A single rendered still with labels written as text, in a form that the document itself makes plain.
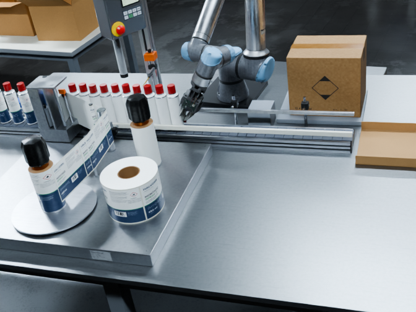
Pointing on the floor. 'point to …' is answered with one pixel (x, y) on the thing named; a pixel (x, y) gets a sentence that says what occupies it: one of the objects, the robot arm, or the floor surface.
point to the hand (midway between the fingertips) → (184, 117)
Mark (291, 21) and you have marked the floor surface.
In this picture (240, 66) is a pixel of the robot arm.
